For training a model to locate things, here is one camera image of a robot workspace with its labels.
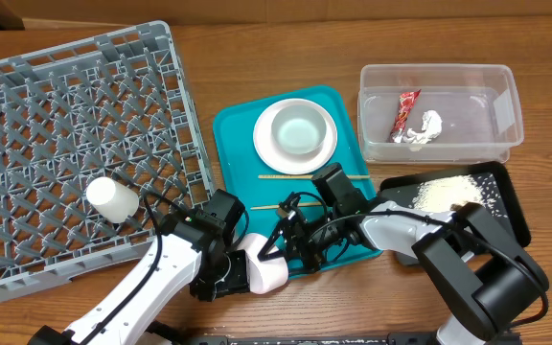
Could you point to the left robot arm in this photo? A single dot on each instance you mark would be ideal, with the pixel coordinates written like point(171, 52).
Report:
point(192, 248)

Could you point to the white tissue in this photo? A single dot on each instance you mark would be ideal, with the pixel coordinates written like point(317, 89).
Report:
point(432, 127)

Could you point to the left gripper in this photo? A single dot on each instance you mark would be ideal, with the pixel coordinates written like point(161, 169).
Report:
point(240, 270)

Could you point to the grey bowl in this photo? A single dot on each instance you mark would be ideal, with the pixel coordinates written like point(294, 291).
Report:
point(299, 129)

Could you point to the pink bowl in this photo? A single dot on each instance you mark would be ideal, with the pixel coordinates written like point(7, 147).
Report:
point(263, 276)

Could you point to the teal plastic tray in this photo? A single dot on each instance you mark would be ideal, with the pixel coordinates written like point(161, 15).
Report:
point(242, 158)

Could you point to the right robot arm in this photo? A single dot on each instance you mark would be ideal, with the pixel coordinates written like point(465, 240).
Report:
point(479, 265)

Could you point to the grey dishwasher rack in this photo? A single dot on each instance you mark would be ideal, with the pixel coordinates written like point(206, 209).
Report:
point(115, 105)

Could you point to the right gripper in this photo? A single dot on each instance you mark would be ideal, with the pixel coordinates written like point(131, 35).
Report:
point(308, 256)

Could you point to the white round plate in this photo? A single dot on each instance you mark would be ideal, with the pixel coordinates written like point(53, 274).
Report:
point(286, 163)

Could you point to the white cup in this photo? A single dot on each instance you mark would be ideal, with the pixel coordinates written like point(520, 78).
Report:
point(111, 199)

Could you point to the white rice pile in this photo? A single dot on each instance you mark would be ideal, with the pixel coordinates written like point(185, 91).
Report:
point(451, 193)

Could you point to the black rectangular tray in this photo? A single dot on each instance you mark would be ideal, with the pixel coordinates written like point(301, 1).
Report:
point(396, 227)

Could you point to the clear plastic bin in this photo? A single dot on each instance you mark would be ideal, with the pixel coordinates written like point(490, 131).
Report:
point(478, 105)

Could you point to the red snack wrapper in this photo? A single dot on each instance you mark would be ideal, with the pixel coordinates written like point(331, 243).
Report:
point(407, 101)

